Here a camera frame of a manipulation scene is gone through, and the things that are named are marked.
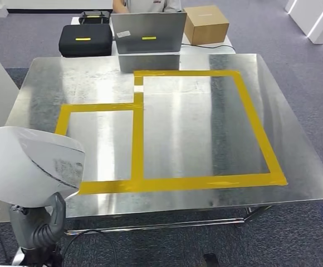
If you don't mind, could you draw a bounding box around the white lit display block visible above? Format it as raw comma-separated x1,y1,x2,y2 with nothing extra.
284,0,323,45

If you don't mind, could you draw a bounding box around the grey laptop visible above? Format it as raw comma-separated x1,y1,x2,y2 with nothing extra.
110,12,188,55

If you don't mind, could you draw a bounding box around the stainless steel workbench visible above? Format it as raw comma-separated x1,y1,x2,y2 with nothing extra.
0,53,323,236

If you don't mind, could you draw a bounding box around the black case yellow strip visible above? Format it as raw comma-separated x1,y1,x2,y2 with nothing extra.
78,10,111,26
58,23,113,58

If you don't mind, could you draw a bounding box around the yellow workbench tape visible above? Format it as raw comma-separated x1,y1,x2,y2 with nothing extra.
55,70,288,195

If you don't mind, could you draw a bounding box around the white table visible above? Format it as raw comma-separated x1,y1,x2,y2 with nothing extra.
70,16,236,57

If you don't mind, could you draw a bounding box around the brown cardboard box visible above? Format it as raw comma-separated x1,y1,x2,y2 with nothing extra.
183,4,230,46

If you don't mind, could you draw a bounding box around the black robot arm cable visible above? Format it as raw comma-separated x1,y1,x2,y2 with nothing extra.
62,230,117,267

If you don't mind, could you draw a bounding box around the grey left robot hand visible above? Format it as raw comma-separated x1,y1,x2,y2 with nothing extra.
9,192,67,250

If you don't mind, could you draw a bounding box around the black table cable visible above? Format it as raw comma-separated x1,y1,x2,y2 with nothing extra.
182,43,235,51

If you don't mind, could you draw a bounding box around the white plastic car part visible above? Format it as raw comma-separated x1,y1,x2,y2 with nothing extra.
0,126,86,208

